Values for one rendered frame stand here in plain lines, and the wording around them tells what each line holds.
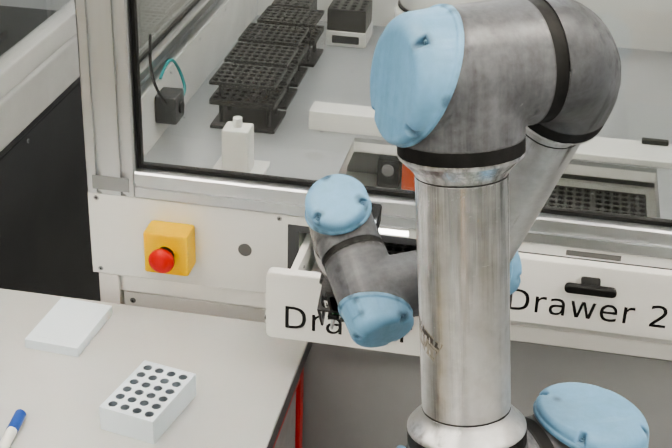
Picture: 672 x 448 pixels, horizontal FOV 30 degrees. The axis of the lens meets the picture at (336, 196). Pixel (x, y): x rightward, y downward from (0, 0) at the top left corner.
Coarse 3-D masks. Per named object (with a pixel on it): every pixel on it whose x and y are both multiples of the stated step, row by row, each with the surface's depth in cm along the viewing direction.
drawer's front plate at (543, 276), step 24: (528, 264) 185; (552, 264) 185; (576, 264) 184; (600, 264) 184; (528, 288) 187; (552, 288) 186; (624, 288) 184; (648, 288) 183; (528, 312) 189; (576, 312) 187; (648, 312) 185; (648, 336) 187
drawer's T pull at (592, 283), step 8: (584, 280) 183; (592, 280) 183; (600, 280) 184; (568, 288) 182; (576, 288) 182; (584, 288) 181; (592, 288) 181; (600, 288) 181; (608, 288) 181; (600, 296) 181; (608, 296) 181
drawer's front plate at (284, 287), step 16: (272, 272) 180; (288, 272) 180; (304, 272) 180; (272, 288) 181; (288, 288) 180; (304, 288) 180; (320, 288) 179; (272, 304) 182; (288, 304) 181; (304, 304) 181; (272, 320) 183; (336, 320) 181; (416, 320) 178; (272, 336) 184; (288, 336) 184; (304, 336) 183; (320, 336) 183; (336, 336) 182; (416, 336) 180; (400, 352) 181; (416, 352) 181
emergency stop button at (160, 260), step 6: (156, 252) 191; (162, 252) 191; (168, 252) 191; (150, 258) 191; (156, 258) 191; (162, 258) 191; (168, 258) 191; (150, 264) 192; (156, 264) 191; (162, 264) 191; (168, 264) 191; (156, 270) 192; (162, 270) 192; (168, 270) 192
